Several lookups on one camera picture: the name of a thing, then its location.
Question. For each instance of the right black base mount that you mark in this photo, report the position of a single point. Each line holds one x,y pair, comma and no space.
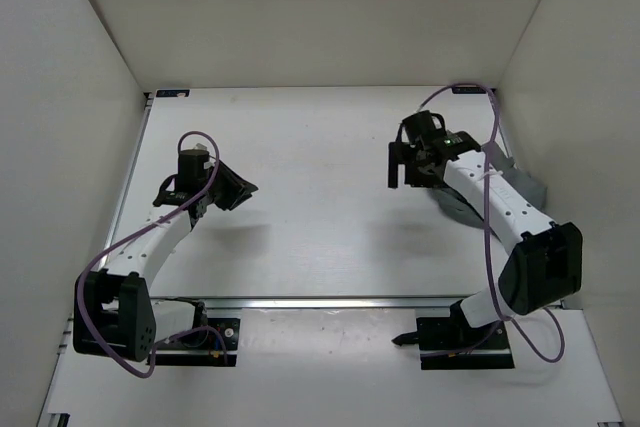
450,343

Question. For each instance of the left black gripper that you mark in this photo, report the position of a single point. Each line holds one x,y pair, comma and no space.
239,188

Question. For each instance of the left blue table label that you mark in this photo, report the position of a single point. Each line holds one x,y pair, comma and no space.
172,93

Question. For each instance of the blue table label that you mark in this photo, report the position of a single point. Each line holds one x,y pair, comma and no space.
468,90
172,93

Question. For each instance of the right blue table label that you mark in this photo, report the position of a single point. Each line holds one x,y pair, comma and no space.
468,90

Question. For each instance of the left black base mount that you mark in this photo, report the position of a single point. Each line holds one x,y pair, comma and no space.
215,347

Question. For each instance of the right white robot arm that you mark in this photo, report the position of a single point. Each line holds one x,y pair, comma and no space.
544,258

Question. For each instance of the grey pleated skirt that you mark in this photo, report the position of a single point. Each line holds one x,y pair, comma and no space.
453,206

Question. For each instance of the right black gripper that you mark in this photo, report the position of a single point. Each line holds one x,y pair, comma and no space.
403,154

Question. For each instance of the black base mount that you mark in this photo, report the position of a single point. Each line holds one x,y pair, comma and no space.
450,343
215,347

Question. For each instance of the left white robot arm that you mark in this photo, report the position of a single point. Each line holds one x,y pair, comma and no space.
113,312

